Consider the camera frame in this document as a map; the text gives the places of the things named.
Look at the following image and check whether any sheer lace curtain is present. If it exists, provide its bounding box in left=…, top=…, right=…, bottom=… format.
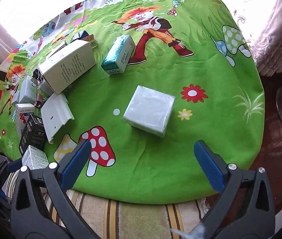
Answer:
left=231, top=0, right=282, bottom=77

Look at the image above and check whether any white box grey print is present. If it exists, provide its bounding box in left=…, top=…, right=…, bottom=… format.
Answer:
left=22, top=145, right=49, bottom=171

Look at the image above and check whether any white plastic bracket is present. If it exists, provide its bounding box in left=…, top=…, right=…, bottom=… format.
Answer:
left=41, top=93, right=75, bottom=144

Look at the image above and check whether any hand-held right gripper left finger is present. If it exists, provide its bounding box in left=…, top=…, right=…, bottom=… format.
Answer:
left=11, top=139, right=101, bottom=239

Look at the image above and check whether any striped beige rug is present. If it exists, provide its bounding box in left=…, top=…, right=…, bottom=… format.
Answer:
left=0, top=189, right=211, bottom=239

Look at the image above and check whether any black box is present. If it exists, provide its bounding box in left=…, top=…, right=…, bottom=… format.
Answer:
left=19, top=115, right=47, bottom=155

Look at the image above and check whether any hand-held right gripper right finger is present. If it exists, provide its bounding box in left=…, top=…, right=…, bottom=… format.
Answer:
left=193, top=140, right=276, bottom=239

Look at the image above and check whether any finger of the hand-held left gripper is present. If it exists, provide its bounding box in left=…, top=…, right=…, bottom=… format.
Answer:
left=0, top=159, right=23, bottom=180

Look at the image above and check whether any large white box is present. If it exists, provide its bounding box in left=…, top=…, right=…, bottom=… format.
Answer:
left=38, top=39, right=97, bottom=95

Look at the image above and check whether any teal and white box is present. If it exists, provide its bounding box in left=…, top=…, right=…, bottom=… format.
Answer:
left=101, top=35, right=136, bottom=76

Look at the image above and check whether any green cartoon printed blanket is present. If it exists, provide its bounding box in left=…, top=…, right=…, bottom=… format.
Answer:
left=0, top=0, right=265, bottom=205

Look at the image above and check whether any white box red print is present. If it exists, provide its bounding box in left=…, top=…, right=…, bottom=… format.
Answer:
left=15, top=103, right=35, bottom=140

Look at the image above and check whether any white tissue pack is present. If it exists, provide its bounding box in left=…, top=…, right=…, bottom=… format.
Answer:
left=123, top=85, right=176, bottom=138

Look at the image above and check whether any plain white box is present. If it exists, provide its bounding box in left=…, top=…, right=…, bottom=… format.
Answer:
left=20, top=76, right=38, bottom=104

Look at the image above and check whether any white and dark blue box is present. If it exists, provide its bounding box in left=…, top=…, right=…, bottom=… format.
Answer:
left=70, top=30, right=89, bottom=43

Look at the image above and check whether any small white box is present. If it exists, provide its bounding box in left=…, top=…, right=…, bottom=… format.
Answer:
left=11, top=91, right=22, bottom=105

